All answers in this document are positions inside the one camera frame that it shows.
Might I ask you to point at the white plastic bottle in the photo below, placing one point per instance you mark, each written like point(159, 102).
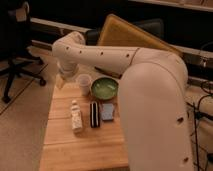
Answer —
point(76, 118)

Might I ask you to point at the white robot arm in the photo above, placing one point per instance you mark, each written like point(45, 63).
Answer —
point(151, 99)

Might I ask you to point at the blue sponge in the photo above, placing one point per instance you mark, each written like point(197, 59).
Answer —
point(107, 112)

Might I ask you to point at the translucent plastic cup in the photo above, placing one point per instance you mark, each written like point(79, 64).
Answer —
point(84, 83)

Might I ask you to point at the black white striped block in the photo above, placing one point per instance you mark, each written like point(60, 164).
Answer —
point(94, 115)

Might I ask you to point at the black office chair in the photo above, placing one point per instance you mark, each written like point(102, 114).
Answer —
point(14, 42)

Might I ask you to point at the green bowl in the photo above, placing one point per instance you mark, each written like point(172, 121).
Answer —
point(104, 88)

